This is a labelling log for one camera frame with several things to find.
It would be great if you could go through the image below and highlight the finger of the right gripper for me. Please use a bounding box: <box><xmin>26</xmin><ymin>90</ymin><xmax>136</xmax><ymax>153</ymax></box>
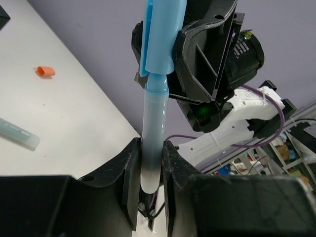
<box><xmin>131</xmin><ymin>21</ymin><xmax>146</xmax><ymax>86</ymax></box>
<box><xmin>173</xmin><ymin>0</ymin><xmax>237</xmax><ymax>103</ymax></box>

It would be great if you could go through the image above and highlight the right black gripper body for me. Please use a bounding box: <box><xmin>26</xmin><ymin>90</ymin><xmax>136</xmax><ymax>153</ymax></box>
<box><xmin>170</xmin><ymin>9</ymin><xmax>264</xmax><ymax>132</ymax></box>

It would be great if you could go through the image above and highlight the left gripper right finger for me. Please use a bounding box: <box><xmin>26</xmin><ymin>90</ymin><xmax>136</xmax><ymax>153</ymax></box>
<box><xmin>162</xmin><ymin>141</ymin><xmax>316</xmax><ymax>237</ymax></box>

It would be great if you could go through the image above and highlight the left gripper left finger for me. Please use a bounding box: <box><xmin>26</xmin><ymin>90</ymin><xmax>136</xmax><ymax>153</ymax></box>
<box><xmin>0</xmin><ymin>138</ymin><xmax>141</xmax><ymax>237</ymax></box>

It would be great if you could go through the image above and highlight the blue highlighter cap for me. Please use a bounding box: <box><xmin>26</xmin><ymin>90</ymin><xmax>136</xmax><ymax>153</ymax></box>
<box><xmin>139</xmin><ymin>0</ymin><xmax>187</xmax><ymax>77</ymax></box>

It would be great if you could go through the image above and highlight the light blue highlighter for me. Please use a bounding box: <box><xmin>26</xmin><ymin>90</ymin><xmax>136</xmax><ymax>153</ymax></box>
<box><xmin>141</xmin><ymin>73</ymin><xmax>169</xmax><ymax>194</ymax></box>

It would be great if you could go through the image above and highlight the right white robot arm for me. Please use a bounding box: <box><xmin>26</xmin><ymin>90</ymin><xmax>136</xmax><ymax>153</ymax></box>
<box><xmin>131</xmin><ymin>0</ymin><xmax>296</xmax><ymax>171</ymax></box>

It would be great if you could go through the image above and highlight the orange highlighter cap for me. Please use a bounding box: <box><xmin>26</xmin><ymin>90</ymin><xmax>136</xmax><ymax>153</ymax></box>
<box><xmin>35</xmin><ymin>66</ymin><xmax>56</xmax><ymax>77</ymax></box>

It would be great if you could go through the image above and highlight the green grey highlighter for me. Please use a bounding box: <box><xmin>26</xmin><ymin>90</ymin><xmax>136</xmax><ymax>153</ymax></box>
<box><xmin>0</xmin><ymin>118</ymin><xmax>40</xmax><ymax>151</ymax></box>

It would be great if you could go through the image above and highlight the black slotted container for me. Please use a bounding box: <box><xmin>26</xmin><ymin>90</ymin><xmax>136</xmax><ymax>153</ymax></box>
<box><xmin>0</xmin><ymin>6</ymin><xmax>11</xmax><ymax>30</ymax></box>

